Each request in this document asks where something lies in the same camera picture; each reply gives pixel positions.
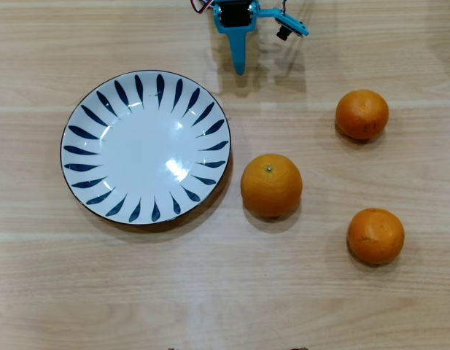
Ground large orange with green stem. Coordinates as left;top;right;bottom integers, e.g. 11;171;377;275
240;153;304;219

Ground orange with dark spots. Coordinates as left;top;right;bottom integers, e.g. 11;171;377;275
335;89;390;141

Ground white plate with blue strokes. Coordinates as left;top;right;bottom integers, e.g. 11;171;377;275
59;69;233;226

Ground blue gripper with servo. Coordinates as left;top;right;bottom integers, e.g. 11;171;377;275
212;0;261;76

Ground red white servo wires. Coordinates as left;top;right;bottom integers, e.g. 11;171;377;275
190;0;215;16

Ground wrist camera on blue mount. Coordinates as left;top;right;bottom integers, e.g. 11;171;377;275
259;7;311;42

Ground orange with crease mark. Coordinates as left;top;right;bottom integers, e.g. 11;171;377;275
346;207;406;265

